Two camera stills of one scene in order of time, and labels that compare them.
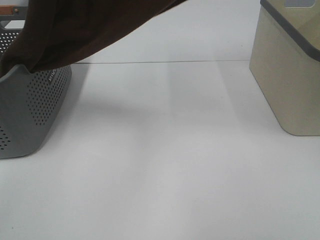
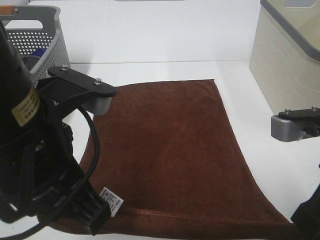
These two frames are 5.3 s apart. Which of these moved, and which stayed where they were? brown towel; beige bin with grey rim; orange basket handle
Moved: brown towel
Stayed: orange basket handle; beige bin with grey rim
